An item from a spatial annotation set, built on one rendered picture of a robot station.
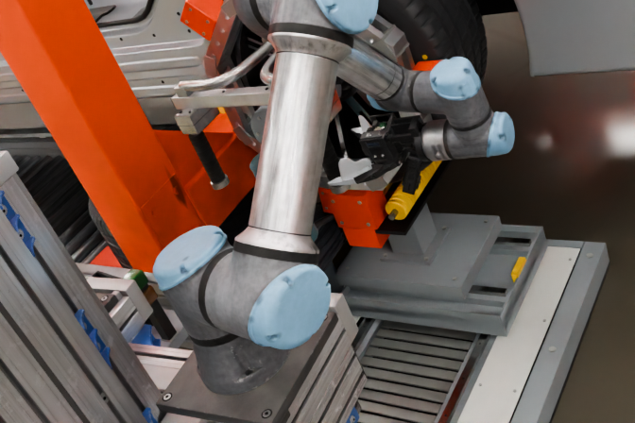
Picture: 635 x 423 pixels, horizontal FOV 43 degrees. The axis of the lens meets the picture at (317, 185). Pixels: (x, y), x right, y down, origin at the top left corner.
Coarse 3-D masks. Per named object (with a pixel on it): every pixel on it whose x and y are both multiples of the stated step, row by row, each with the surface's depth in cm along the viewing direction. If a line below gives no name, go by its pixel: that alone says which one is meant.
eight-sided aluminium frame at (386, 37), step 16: (224, 0) 183; (224, 16) 186; (224, 32) 189; (368, 32) 169; (384, 32) 172; (400, 32) 172; (208, 48) 195; (224, 48) 193; (384, 48) 169; (400, 48) 171; (208, 64) 198; (224, 64) 200; (400, 64) 171; (240, 80) 205; (240, 112) 206; (400, 112) 178; (416, 112) 177; (240, 128) 208; (256, 144) 209; (320, 176) 205; (384, 176) 194
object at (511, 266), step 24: (504, 240) 229; (528, 240) 226; (504, 264) 226; (528, 264) 222; (360, 288) 238; (480, 288) 216; (504, 288) 213; (528, 288) 222; (360, 312) 236; (384, 312) 230; (408, 312) 225; (432, 312) 220; (456, 312) 215; (480, 312) 214; (504, 312) 209; (504, 336) 212
